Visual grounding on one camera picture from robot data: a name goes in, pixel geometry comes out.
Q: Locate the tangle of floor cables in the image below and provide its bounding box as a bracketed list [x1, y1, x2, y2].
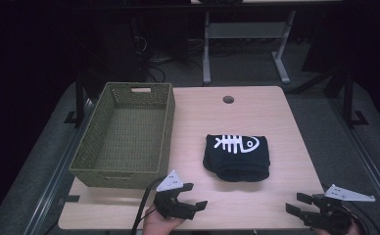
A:
[132, 34, 206, 84]

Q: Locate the grey metal desk frame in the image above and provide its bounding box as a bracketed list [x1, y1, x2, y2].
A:
[202, 9, 298, 85]

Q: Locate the person's right hand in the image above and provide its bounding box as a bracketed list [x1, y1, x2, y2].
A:
[312, 206, 362, 235]

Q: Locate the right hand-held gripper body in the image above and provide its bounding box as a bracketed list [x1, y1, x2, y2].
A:
[309, 183, 376, 235]

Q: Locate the aluminium rail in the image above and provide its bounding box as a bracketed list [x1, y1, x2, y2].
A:
[23, 97, 96, 235]
[328, 97, 380, 226]

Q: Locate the black metal stand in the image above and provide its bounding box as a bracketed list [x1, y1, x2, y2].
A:
[64, 71, 87, 127]
[341, 68, 370, 129]

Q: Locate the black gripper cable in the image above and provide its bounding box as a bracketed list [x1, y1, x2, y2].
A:
[130, 175, 168, 235]
[350, 209, 380, 235]

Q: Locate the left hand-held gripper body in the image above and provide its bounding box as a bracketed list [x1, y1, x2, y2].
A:
[153, 169, 196, 220]

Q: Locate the green woven basket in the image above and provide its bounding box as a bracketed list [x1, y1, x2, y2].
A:
[69, 81, 176, 190]

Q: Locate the folded black fishbone-print garment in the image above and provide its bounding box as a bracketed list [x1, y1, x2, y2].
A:
[202, 133, 271, 183]

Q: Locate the person's left hand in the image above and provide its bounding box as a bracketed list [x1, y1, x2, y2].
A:
[141, 203, 186, 235]

